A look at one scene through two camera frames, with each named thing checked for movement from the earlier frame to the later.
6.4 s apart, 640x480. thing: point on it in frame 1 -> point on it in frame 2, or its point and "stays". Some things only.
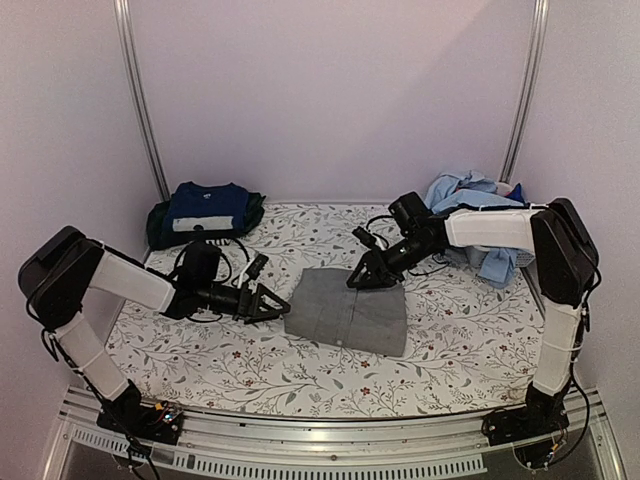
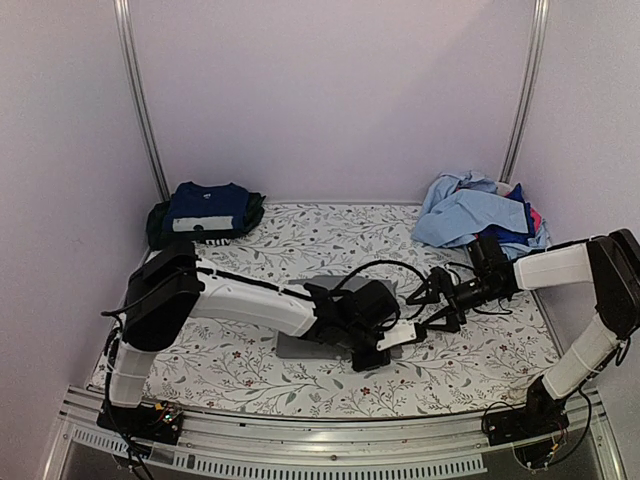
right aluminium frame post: (528, 90) stays
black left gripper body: (245, 313) -> (362, 362)
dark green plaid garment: (160, 236) stays
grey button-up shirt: (324, 308) -> (293, 347)
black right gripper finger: (363, 273) -> (428, 293)
